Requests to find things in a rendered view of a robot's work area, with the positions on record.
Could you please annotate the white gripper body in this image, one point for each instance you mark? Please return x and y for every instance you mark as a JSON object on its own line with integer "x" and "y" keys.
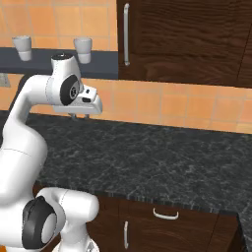
{"x": 86, "y": 107}

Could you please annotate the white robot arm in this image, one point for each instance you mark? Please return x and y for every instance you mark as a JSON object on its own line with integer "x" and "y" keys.
{"x": 23, "y": 154}

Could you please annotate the white cup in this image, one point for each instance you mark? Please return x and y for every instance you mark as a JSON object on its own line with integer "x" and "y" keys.
{"x": 22, "y": 47}
{"x": 83, "y": 49}

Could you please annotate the dark wood drawer front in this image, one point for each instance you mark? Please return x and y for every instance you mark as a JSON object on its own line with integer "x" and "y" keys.
{"x": 170, "y": 215}

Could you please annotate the dark wood base cupboard door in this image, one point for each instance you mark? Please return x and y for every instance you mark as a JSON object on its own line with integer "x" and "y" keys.
{"x": 157, "y": 238}

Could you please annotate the dark blue wall shelf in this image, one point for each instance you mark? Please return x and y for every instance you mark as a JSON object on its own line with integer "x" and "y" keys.
{"x": 98, "y": 67}

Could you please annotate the grey wall socket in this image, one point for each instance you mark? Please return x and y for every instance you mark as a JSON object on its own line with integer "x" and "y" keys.
{"x": 4, "y": 80}

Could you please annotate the dark wood wall cupboard door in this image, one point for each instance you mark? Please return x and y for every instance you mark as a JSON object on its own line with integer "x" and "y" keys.
{"x": 183, "y": 39}

